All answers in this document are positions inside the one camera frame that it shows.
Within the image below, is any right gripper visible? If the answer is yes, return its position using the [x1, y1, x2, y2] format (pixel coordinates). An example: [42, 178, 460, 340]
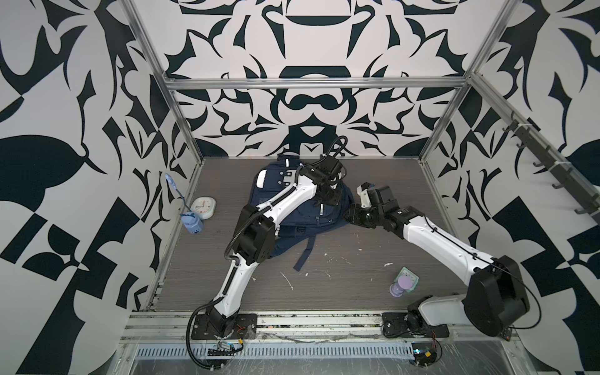
[339, 203, 384, 228]

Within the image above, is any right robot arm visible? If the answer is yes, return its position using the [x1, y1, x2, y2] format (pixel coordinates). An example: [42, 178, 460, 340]
[345, 183, 538, 338]

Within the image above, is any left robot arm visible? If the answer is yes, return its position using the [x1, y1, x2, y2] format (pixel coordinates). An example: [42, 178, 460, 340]
[205, 136, 354, 337]

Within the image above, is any white round alarm clock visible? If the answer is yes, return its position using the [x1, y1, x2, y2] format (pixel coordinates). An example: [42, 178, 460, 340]
[191, 196, 217, 221]

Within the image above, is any small green circuit board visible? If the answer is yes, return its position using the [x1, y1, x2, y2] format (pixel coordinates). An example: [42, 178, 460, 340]
[411, 346, 441, 368]

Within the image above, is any black remote control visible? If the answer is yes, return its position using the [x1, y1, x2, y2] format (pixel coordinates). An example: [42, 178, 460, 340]
[498, 327, 513, 342]

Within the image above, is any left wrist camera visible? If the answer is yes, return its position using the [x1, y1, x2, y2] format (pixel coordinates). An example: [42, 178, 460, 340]
[309, 156, 343, 181]

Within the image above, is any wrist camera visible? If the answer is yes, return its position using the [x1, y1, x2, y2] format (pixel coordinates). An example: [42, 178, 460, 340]
[356, 182, 373, 209]
[309, 156, 343, 181]

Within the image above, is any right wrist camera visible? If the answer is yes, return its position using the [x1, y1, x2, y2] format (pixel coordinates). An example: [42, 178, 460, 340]
[356, 182, 373, 209]

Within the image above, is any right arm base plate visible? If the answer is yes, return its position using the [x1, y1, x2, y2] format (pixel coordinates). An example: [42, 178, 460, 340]
[381, 312, 450, 338]

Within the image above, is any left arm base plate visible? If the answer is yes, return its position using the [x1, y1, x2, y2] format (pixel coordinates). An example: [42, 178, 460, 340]
[191, 313, 258, 341]

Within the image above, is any wall hook rack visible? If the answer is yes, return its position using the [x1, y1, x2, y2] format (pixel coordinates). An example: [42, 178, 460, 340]
[503, 111, 599, 224]

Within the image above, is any white slotted cable duct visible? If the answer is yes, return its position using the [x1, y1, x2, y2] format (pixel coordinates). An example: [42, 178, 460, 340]
[133, 341, 416, 361]

